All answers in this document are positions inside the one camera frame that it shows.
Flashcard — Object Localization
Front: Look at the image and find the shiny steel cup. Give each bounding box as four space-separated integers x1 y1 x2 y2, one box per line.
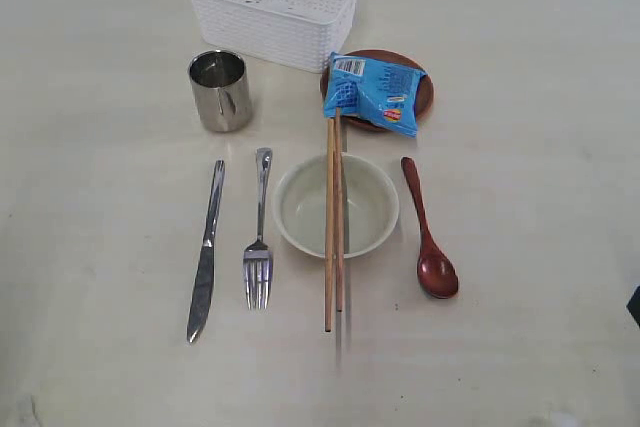
187 50 253 133

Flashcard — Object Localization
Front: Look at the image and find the silver metal fork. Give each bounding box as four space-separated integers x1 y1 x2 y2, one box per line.
243 147 273 310

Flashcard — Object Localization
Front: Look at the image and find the white perforated plastic basket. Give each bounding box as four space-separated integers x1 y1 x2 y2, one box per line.
191 0 357 73

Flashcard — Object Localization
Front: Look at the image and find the brown wooden spoon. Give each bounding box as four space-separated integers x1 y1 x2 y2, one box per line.
401 157 459 299

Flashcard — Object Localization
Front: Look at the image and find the silver metal knife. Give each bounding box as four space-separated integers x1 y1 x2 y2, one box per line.
186 160 225 344

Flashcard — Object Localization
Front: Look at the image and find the wooden chopstick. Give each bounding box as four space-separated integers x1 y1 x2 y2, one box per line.
324 118 335 332
334 108 344 312

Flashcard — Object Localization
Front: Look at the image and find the blue snack packet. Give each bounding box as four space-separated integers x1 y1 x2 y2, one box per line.
323 52 426 138

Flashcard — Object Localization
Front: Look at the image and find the floral ceramic bowl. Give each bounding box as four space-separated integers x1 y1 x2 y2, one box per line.
272 153 399 259

